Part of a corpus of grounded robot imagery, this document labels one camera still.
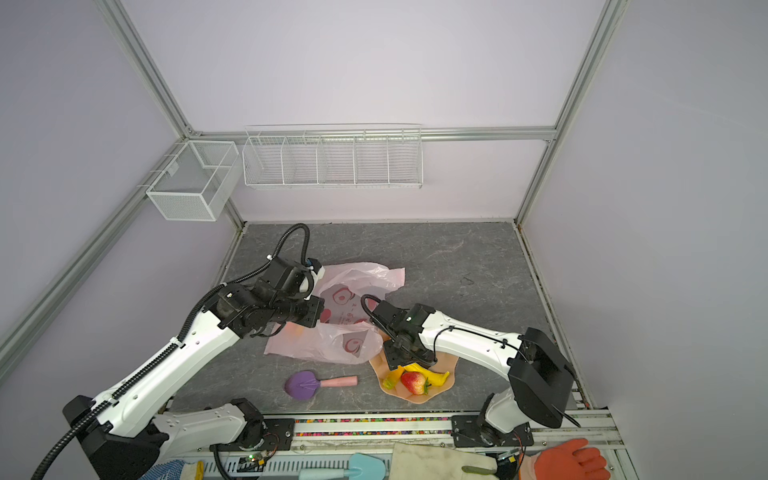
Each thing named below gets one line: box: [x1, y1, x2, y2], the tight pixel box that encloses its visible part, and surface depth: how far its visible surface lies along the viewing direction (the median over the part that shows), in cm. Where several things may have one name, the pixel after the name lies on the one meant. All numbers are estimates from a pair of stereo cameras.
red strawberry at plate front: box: [401, 371, 432, 395], surface depth 77 cm
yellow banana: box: [403, 362, 451, 387], surface depth 79 cm
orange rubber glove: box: [534, 438, 611, 480], surface depth 70 cm
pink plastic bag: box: [265, 262, 406, 365], surface depth 79 cm
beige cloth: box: [388, 443, 499, 480], surface depth 71 cm
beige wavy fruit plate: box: [370, 348, 459, 404], surface depth 77 cm
